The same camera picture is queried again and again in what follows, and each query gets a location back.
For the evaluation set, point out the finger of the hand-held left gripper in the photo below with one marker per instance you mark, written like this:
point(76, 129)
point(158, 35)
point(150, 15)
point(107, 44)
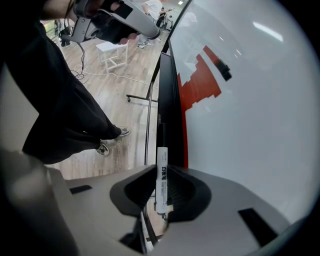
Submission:
point(142, 23)

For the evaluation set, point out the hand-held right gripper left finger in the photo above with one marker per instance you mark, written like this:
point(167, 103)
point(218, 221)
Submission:
point(100, 212)

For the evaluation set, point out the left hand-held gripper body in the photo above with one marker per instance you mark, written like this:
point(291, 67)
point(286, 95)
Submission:
point(83, 28)

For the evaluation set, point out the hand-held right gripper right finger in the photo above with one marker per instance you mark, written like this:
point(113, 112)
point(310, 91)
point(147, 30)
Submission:
point(220, 205)

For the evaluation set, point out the white marker pen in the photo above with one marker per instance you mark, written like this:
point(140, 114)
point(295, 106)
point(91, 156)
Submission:
point(162, 180)

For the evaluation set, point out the person's left forearm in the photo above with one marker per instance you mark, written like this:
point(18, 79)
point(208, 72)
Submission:
point(55, 8)

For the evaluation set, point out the person's left hand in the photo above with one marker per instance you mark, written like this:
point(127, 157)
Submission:
point(132, 36)

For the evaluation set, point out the white chair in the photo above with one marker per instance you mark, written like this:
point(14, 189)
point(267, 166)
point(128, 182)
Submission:
point(107, 46)

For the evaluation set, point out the small ceiling light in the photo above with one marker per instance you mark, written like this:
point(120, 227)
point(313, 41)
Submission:
point(180, 2)

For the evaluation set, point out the person's black t-shirt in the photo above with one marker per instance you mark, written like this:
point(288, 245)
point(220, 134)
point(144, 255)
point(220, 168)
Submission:
point(37, 62)

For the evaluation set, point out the person's black trousers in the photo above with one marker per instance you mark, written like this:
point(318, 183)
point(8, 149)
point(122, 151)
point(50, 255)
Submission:
point(75, 125)

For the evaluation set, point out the black tape strip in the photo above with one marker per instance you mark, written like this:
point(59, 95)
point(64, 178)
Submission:
point(225, 70)

